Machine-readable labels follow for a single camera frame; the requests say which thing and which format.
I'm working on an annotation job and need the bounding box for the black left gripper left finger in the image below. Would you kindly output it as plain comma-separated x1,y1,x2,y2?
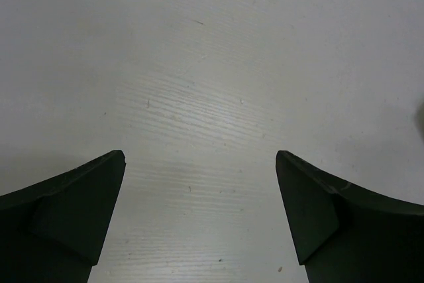
1,150,126,282

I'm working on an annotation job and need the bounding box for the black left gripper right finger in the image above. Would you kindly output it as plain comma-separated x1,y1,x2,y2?
276,150,423,282

